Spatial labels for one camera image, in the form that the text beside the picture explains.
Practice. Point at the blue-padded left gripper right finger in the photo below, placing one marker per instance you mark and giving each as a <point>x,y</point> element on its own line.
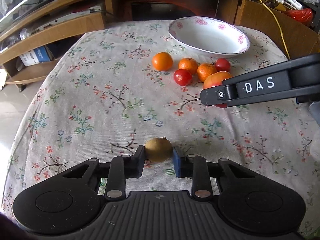
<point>195,168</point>

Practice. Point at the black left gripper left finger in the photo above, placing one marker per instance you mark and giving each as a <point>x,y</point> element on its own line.
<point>122,168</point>

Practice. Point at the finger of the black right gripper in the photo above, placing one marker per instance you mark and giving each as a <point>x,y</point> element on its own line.
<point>297,78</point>

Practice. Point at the large red tomato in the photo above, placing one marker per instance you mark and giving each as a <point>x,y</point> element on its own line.
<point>216,79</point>

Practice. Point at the small red cherry tomato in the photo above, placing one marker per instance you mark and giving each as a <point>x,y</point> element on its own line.
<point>183,77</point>

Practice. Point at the round orange mandarin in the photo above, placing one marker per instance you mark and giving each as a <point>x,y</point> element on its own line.
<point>162,61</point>

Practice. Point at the brown cardboard panel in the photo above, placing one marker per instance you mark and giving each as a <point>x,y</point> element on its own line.
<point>291,37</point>

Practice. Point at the red plastic bag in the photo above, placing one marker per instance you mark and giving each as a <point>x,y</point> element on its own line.
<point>304,16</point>

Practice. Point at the floral white tablecloth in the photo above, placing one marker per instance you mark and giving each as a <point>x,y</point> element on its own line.
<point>104,98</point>

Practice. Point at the white floral ceramic bowl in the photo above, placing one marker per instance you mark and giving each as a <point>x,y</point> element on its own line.
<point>209,37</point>

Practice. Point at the blue white cardboard box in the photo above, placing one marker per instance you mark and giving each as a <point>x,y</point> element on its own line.
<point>38,55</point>

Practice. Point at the wooden TV cabinet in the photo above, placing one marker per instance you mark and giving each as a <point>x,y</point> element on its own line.
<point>32,46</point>

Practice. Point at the silver set-top box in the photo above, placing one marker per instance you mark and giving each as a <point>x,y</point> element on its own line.
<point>58,17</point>

